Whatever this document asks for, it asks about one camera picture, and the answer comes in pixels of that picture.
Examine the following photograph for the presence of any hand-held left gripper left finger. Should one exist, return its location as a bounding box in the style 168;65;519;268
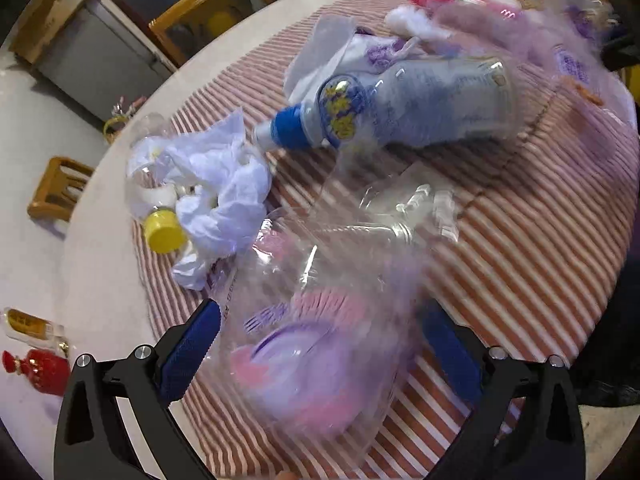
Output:
54;299;223;480

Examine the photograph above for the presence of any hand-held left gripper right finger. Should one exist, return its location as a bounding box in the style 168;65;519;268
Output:
420;305;586;480

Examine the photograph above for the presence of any clear plastic bag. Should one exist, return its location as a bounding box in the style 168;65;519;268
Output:
212;210;436;466

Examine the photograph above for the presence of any plastic bottle with blue cap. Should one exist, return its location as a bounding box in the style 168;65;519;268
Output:
252;55;516;153

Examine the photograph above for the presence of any white printed plastic bag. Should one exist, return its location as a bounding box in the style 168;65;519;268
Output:
282;12;416;106

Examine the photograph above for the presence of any clear bottle with yellow cap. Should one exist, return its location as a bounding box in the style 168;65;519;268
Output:
125;112;188;255

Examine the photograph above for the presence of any clear plastic wrapper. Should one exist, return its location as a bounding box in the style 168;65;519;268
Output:
350;170;463;248

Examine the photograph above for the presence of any red liquor bottle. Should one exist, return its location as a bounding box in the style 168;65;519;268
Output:
1;349;71;398

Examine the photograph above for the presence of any red striped tablecloth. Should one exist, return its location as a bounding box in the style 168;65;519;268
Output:
132;0;640;480

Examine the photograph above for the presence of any dark cloth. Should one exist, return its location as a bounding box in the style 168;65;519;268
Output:
575;240;640;411

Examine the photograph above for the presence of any gold liquor bottle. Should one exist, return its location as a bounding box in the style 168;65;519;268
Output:
2;306;68;356

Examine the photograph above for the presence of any wooden stool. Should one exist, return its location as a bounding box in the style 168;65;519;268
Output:
27;156;96;223

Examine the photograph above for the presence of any wrapped gift basket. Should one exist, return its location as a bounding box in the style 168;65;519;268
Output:
102;97;146;146

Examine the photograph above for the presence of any grey cabinet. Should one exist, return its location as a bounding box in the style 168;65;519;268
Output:
37;0;176;133

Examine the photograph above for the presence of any wooden chair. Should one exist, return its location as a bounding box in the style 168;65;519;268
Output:
149;0;281;68

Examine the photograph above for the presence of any yellow round object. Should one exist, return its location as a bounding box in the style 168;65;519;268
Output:
205;10;238;38

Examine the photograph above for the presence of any white fluffy cotton wad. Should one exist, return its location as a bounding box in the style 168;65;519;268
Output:
385;5;451;41

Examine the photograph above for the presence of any cardboard box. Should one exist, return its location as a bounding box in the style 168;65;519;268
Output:
7;0;68;63

